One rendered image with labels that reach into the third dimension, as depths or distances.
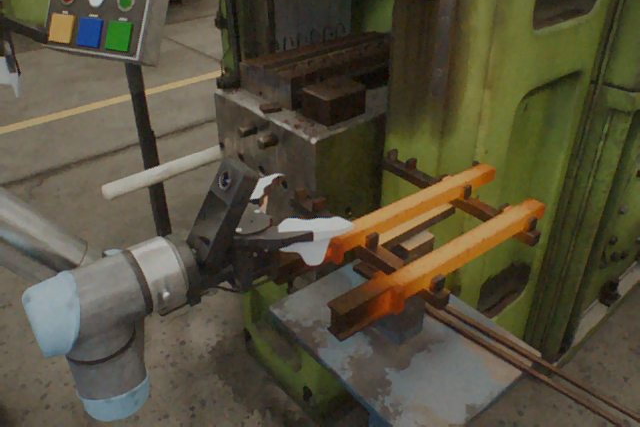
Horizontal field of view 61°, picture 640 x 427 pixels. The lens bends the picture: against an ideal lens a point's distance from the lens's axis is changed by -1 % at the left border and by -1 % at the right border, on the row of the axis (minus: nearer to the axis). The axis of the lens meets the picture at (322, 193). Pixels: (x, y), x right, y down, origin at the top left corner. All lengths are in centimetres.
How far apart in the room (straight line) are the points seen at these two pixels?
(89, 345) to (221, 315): 146
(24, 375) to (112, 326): 147
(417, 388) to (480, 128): 48
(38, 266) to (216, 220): 22
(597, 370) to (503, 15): 133
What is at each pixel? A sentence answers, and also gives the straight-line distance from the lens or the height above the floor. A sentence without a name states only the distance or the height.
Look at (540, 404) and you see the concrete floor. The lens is 189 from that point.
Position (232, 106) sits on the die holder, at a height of 90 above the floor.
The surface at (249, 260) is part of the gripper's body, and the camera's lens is 65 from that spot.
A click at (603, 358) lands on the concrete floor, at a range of 210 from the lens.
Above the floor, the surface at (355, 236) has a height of 95.
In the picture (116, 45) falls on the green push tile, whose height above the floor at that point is 99.
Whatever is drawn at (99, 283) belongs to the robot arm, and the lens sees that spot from 59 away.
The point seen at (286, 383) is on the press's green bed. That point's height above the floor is 5.
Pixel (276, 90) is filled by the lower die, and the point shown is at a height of 95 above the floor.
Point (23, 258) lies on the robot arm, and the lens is 71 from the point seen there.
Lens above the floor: 140
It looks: 31 degrees down
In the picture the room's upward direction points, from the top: straight up
